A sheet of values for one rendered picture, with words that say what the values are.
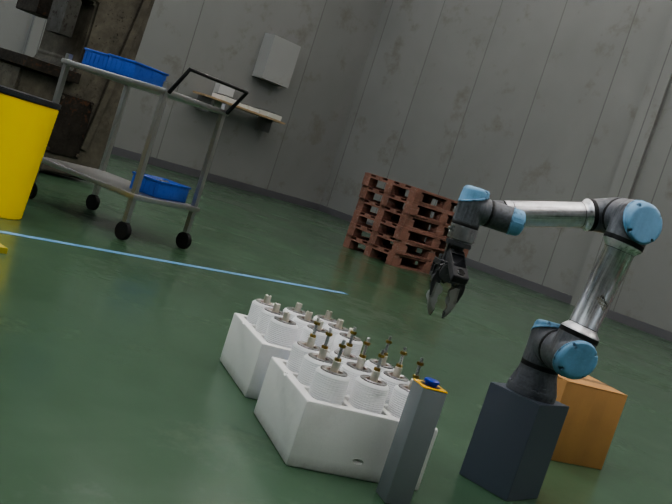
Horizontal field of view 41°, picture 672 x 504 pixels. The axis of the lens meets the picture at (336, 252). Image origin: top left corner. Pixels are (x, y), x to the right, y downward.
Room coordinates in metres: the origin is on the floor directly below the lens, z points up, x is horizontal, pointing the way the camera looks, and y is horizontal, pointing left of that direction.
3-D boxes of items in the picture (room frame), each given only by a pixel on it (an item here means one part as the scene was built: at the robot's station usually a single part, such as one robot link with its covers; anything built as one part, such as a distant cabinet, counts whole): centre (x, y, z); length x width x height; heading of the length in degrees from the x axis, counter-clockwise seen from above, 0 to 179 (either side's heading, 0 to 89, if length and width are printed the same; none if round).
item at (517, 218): (2.46, -0.40, 0.78); 0.11 x 0.11 x 0.08; 14
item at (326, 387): (2.33, -0.09, 0.16); 0.10 x 0.10 x 0.18
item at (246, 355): (2.98, 0.02, 0.09); 0.39 x 0.39 x 0.18; 22
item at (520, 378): (2.65, -0.69, 0.35); 0.15 x 0.15 x 0.10
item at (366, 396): (2.37, -0.20, 0.16); 0.10 x 0.10 x 0.18
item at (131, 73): (5.59, 1.42, 0.53); 1.14 x 0.66 x 1.07; 53
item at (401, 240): (10.19, -0.75, 0.44); 1.26 x 0.85 x 0.88; 136
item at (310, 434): (2.48, -0.16, 0.09); 0.39 x 0.39 x 0.18; 20
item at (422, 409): (2.23, -0.33, 0.16); 0.07 x 0.07 x 0.31; 20
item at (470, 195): (2.42, -0.31, 0.78); 0.09 x 0.08 x 0.11; 104
